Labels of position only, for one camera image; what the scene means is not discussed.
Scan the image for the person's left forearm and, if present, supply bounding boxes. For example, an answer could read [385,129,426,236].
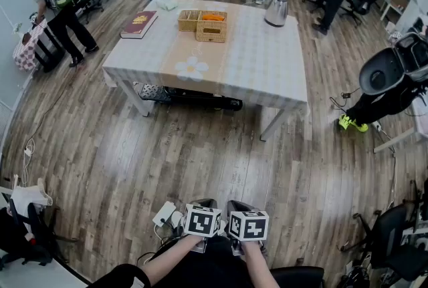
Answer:
[140,233,205,286]

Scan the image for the steel electric kettle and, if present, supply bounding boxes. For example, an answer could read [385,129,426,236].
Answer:
[263,0,290,28]

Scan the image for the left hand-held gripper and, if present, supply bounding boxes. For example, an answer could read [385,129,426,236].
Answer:
[181,198,223,255]

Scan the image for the white floor charger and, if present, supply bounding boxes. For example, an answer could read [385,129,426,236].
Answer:
[23,138,36,158]

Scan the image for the white side table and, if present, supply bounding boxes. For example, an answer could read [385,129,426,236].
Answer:
[372,96,428,154]

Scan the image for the person's right forearm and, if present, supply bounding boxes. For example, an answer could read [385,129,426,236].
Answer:
[239,239,281,288]

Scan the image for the black metal platform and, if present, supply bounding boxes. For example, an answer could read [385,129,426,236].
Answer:
[137,82,244,112]

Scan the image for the checked flower print tablecloth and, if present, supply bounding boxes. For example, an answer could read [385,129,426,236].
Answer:
[102,0,310,114]

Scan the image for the white table legs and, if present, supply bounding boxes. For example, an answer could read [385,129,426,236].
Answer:
[113,79,286,142]

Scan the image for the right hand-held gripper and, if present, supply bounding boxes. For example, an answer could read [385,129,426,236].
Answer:
[226,199,270,257]

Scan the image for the maroon hardcover book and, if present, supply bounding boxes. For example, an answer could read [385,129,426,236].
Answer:
[119,10,159,40]

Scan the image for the pale green soft packet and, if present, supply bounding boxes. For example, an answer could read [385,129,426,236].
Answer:
[155,0,179,11]

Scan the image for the woven wicker basket organizer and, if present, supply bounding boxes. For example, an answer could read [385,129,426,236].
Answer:
[177,9,229,44]

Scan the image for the black backpack with grey pod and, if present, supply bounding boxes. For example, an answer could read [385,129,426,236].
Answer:
[358,31,428,96]

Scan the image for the white garment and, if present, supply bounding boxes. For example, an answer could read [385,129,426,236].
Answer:
[9,177,54,214]

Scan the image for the person's black clothing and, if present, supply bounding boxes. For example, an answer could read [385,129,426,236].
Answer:
[87,235,280,288]

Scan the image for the white power adapter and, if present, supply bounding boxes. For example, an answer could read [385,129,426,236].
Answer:
[152,200,177,227]

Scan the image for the red checked cloth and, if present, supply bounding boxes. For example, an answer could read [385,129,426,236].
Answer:
[12,18,49,73]

